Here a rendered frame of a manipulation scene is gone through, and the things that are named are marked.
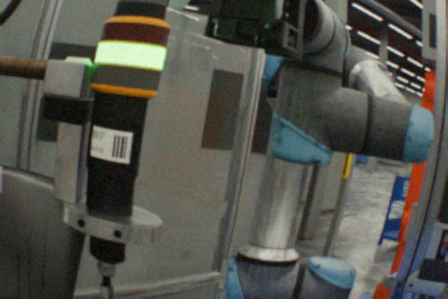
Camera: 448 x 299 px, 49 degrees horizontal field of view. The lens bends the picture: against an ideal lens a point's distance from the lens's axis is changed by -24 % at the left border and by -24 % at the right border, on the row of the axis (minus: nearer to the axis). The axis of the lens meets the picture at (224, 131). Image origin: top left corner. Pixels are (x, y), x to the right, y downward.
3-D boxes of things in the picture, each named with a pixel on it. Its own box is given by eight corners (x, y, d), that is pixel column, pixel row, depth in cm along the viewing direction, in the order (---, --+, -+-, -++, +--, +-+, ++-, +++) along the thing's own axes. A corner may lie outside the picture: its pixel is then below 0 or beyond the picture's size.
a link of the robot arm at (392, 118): (383, 107, 112) (424, 188, 65) (337, 96, 113) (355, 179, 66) (389, 53, 109) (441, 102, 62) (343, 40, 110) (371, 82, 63)
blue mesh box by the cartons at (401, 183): (375, 244, 703) (393, 173, 698) (412, 234, 786) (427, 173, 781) (420, 255, 636) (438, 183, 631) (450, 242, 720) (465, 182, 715)
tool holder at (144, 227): (24, 214, 31) (39, 57, 31) (49, 197, 38) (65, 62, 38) (156, 252, 32) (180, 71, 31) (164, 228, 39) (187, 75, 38)
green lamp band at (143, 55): (88, 60, 32) (93, 40, 32) (101, 64, 37) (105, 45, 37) (158, 67, 32) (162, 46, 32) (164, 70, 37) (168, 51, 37)
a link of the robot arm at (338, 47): (351, 78, 72) (354, 18, 72) (332, 67, 62) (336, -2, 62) (296, 66, 76) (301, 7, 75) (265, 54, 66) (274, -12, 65)
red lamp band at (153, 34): (93, 39, 32) (98, 20, 32) (105, 44, 37) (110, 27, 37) (163, 44, 32) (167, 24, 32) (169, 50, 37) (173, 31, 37)
